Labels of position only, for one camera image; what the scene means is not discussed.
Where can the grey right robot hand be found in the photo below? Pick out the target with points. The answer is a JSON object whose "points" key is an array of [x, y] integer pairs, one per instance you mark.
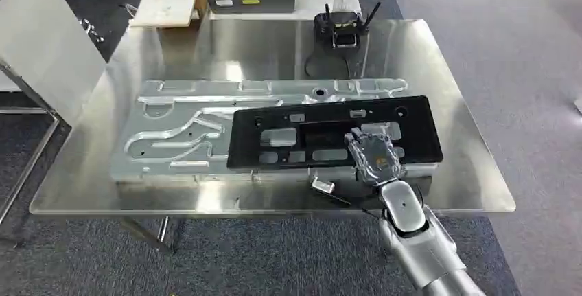
{"points": [[375, 157]]}

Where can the black plastic plate holder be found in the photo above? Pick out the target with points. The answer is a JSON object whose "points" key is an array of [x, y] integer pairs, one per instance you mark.
{"points": [[418, 134]]}

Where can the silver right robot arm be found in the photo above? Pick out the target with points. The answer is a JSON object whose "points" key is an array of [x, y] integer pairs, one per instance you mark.
{"points": [[423, 239]]}

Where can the stainless steel table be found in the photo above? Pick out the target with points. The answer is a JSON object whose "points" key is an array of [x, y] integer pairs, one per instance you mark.
{"points": [[273, 48]]}

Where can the stamped sheet metal panel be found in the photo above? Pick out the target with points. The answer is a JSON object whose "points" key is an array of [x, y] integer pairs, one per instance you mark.
{"points": [[182, 103]]}

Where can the white foam sheet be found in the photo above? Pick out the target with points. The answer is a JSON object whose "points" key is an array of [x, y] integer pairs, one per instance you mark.
{"points": [[166, 5]]}

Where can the white flat panel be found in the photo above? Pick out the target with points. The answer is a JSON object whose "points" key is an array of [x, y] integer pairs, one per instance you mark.
{"points": [[41, 34]]}

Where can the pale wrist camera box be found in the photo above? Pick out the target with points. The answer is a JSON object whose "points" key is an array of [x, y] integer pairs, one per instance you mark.
{"points": [[323, 186]]}

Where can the chrome tube frame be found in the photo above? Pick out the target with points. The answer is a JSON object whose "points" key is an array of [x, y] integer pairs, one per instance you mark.
{"points": [[32, 157]]}

